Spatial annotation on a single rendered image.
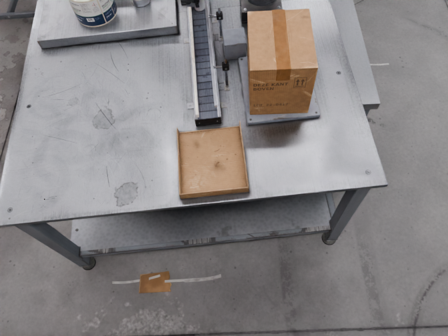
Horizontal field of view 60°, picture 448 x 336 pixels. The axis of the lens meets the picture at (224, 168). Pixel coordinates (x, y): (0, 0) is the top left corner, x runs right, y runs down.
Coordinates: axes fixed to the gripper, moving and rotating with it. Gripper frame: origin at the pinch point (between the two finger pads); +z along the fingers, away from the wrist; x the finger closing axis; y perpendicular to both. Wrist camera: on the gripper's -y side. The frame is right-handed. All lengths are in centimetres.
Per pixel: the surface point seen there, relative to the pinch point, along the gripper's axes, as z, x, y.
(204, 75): -14.3, 36.3, 0.2
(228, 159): -30, 74, -6
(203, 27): 0.1, 10.9, -1.1
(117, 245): 18, 113, 56
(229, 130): -24, 62, -8
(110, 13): 3.1, -1.0, 42.3
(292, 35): -39, 30, -35
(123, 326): 19, 156, 58
